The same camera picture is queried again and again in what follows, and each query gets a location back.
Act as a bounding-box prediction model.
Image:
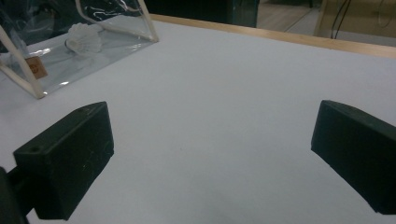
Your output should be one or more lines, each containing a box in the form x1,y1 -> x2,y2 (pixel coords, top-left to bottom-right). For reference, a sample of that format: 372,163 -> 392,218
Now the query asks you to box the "clear plastic bag beige trim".
0,0 -> 160,100

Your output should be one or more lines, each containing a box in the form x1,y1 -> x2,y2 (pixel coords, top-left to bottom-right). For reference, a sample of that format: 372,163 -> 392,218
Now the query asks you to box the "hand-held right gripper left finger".
12,101 -> 115,221

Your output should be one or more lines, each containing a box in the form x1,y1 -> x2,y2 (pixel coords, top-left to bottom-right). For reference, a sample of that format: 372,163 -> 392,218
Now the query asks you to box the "light wooden furniture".
313,0 -> 396,49

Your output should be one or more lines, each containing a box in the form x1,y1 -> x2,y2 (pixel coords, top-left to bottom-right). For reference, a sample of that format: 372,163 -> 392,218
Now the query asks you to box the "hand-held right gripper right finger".
310,100 -> 396,216

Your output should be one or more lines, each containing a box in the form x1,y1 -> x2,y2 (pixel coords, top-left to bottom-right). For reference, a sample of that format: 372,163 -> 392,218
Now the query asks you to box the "dark cabinet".
145,0 -> 260,29

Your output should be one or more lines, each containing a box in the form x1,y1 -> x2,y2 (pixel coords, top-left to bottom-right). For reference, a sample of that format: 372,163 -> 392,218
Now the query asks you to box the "white shuttlecock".
64,21 -> 104,57

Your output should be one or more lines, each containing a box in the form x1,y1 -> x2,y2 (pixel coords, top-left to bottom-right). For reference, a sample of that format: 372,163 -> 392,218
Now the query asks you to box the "black cable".
330,0 -> 353,40

